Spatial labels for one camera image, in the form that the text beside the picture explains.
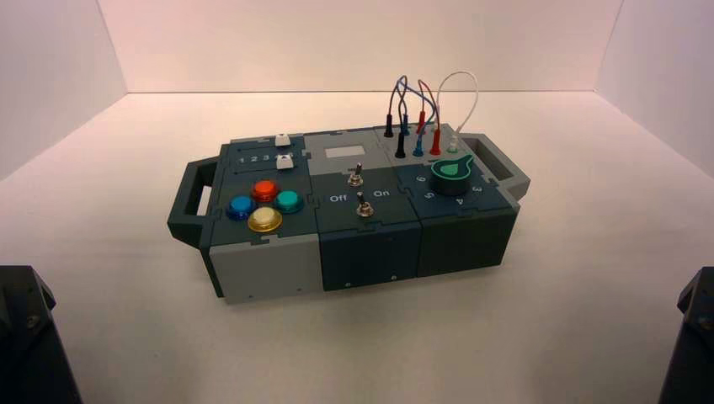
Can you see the blue round push button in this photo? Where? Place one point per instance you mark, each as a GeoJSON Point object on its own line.
{"type": "Point", "coordinates": [241, 207]}

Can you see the green black rotary knob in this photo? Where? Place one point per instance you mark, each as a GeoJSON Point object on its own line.
{"type": "Point", "coordinates": [452, 177]}

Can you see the dark teal grey control box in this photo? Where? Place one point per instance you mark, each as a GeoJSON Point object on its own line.
{"type": "Point", "coordinates": [368, 248]}

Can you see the white slider knob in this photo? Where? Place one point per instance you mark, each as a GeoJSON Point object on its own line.
{"type": "Point", "coordinates": [284, 162]}
{"type": "Point", "coordinates": [281, 139]}

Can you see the metal toggle switch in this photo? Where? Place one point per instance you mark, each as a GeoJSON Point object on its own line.
{"type": "Point", "coordinates": [364, 208]}
{"type": "Point", "coordinates": [355, 177]}

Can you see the grey rectangular display window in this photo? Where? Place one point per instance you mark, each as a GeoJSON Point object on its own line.
{"type": "Point", "coordinates": [344, 151]}

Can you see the red round push button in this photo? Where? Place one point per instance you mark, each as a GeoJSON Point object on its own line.
{"type": "Point", "coordinates": [264, 190]}

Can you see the teal round push button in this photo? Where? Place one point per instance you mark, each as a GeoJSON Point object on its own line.
{"type": "Point", "coordinates": [288, 201]}

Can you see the yellow round push button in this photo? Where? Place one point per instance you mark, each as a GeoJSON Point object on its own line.
{"type": "Point", "coordinates": [265, 220]}

